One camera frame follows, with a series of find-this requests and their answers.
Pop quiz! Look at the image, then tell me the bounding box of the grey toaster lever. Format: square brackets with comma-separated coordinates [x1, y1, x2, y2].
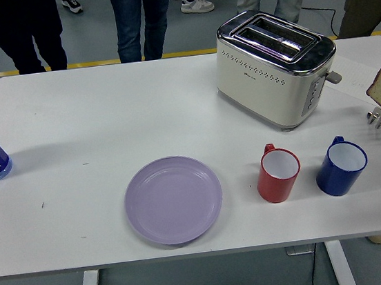
[320, 68, 343, 86]

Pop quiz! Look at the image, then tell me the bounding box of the purple round plate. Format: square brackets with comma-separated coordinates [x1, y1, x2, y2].
[119, 150, 228, 251]

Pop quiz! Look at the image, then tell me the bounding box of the blue enamel mug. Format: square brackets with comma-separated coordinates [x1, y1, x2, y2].
[311, 132, 372, 200]

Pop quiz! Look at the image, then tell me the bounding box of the cream and chrome toaster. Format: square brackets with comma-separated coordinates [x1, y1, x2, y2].
[207, 0, 346, 141]

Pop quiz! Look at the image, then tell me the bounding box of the red enamel mug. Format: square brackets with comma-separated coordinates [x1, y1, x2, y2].
[251, 140, 305, 206]

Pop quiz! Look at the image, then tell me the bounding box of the black floor cable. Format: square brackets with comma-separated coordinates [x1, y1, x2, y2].
[298, 1, 340, 38]

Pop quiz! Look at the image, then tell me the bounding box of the grey table bracket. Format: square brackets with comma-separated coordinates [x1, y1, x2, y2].
[285, 244, 317, 257]

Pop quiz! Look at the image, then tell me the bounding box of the black cable under table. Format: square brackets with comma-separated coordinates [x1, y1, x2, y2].
[303, 244, 321, 285]

